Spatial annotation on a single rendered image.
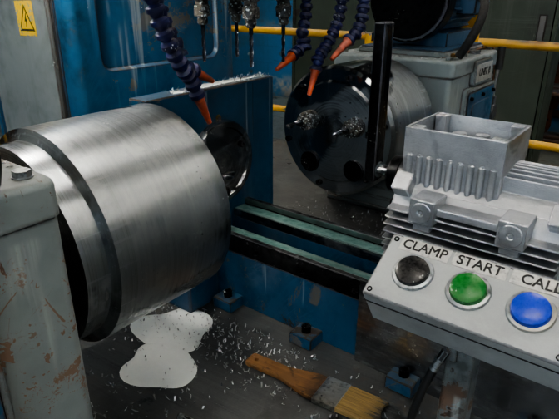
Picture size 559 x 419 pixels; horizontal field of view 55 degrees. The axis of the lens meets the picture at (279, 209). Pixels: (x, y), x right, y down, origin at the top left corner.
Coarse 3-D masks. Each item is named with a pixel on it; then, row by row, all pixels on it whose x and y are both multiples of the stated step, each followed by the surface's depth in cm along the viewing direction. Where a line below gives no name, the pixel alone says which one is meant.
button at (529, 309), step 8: (520, 296) 42; (528, 296) 42; (536, 296) 42; (512, 304) 42; (520, 304) 42; (528, 304) 42; (536, 304) 42; (544, 304) 41; (512, 312) 42; (520, 312) 42; (528, 312) 41; (536, 312) 41; (544, 312) 41; (520, 320) 41; (528, 320) 41; (536, 320) 41; (544, 320) 41
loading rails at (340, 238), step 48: (240, 240) 86; (288, 240) 93; (336, 240) 87; (240, 288) 90; (288, 288) 83; (336, 288) 76; (336, 336) 79; (384, 336) 73; (384, 384) 72; (432, 384) 70; (480, 384) 66; (528, 384) 62
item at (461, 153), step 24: (432, 120) 70; (456, 120) 70; (480, 120) 68; (408, 144) 65; (432, 144) 63; (456, 144) 61; (480, 144) 60; (504, 144) 58; (408, 168) 66; (432, 168) 64; (456, 168) 62; (480, 168) 60; (504, 168) 59; (456, 192) 63; (480, 192) 61
